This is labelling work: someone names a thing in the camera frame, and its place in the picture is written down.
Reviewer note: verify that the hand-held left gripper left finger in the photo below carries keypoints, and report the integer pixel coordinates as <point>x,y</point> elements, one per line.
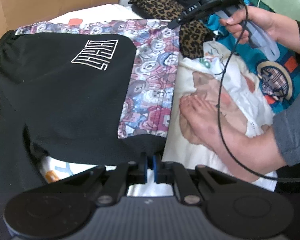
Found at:
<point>145,170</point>

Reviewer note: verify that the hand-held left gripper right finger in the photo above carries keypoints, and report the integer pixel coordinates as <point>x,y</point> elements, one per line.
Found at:
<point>155,170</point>

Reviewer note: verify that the teal jersey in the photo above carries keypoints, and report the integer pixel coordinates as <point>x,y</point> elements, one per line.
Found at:
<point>242,62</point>

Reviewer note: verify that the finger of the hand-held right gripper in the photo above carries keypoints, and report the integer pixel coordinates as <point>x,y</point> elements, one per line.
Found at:
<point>180,22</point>

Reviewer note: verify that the black bear print pants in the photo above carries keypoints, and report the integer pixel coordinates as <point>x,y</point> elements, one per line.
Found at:
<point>65,92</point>

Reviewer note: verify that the person's right hand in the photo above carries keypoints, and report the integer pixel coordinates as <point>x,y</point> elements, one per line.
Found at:
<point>272,22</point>

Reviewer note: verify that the person's grey trouser leg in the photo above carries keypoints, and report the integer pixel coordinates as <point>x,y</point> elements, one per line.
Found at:
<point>295,130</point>

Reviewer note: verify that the cream bear print bedsheet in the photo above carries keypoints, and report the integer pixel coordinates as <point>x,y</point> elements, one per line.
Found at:
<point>242,97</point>

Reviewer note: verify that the leopard print garment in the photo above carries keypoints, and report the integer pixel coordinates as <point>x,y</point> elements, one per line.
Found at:
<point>160,5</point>

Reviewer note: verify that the person's bare foot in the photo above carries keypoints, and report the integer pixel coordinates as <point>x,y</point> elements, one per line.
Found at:
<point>202,130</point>

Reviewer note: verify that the flattened cardboard sheet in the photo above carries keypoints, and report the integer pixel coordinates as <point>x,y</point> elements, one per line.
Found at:
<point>52,0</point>

